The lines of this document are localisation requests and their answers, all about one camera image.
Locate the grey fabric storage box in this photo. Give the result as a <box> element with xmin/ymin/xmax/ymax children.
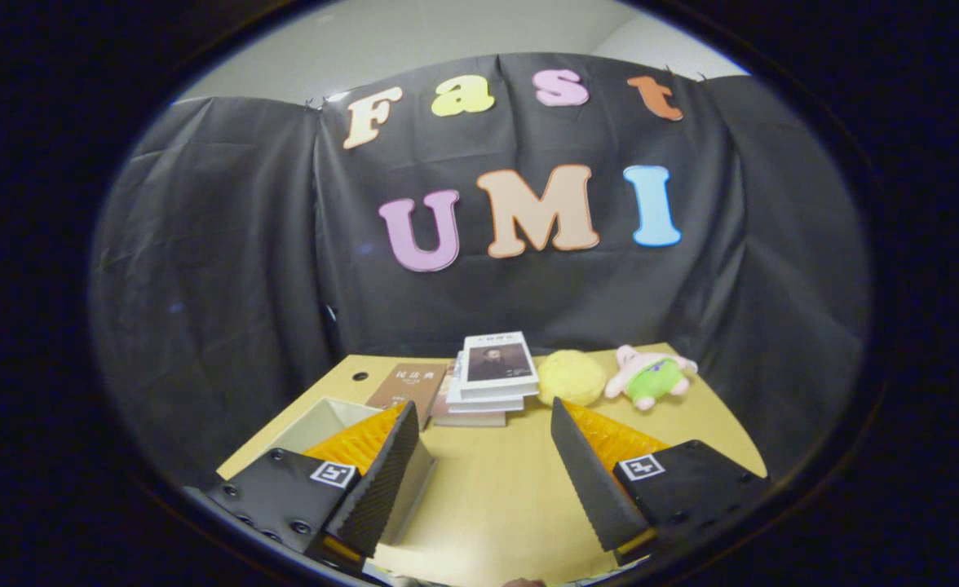
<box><xmin>217</xmin><ymin>397</ymin><xmax>436</xmax><ymax>547</ymax></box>

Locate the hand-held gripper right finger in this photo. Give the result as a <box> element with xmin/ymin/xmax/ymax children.
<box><xmin>550</xmin><ymin>397</ymin><xmax>774</xmax><ymax>567</ymax></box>

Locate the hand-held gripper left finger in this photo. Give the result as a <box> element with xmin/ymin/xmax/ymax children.
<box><xmin>194</xmin><ymin>401</ymin><xmax>421</xmax><ymax>576</ymax></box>

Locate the yellow plush toy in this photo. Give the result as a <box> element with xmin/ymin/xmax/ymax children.
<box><xmin>537</xmin><ymin>350</ymin><xmax>608</xmax><ymax>407</ymax></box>

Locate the white portrait cover book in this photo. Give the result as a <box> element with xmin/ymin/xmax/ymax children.
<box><xmin>457</xmin><ymin>331</ymin><xmax>540</xmax><ymax>400</ymax></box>

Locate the pink and green plush toy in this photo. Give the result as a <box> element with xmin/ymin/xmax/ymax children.
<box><xmin>604</xmin><ymin>344</ymin><xmax>699</xmax><ymax>411</ymax></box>

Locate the brown book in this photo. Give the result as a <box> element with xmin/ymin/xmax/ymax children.
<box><xmin>365</xmin><ymin>363</ymin><xmax>448</xmax><ymax>430</ymax></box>

